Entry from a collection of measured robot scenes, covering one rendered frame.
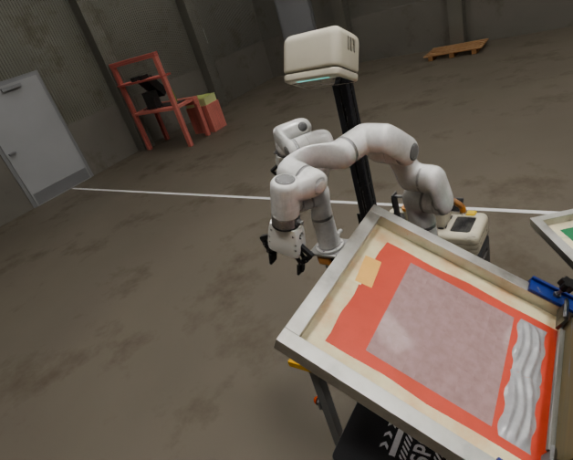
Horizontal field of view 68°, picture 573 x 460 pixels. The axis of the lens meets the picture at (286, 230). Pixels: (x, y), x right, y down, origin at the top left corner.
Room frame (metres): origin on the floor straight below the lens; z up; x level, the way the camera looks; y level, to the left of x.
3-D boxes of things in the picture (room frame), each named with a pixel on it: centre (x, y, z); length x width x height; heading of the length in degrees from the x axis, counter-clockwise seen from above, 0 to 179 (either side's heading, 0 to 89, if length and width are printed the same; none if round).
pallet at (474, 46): (9.36, -4.73, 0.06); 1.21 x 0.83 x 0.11; 47
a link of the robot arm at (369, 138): (1.16, -0.33, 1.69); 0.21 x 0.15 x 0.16; 125
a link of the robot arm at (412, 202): (1.30, -0.49, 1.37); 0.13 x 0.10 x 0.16; 35
